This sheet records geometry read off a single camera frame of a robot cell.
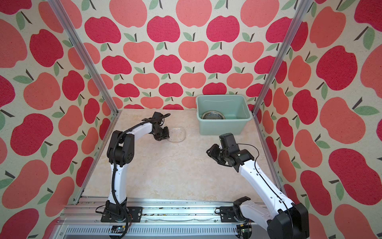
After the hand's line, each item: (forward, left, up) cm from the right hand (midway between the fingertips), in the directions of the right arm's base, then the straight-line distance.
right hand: (211, 151), depth 80 cm
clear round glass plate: (+22, +24, -16) cm, 36 cm away
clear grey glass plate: (+38, -2, -10) cm, 39 cm away
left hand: (+18, +27, -15) cm, 36 cm away
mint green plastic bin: (+45, -19, -8) cm, 49 cm away
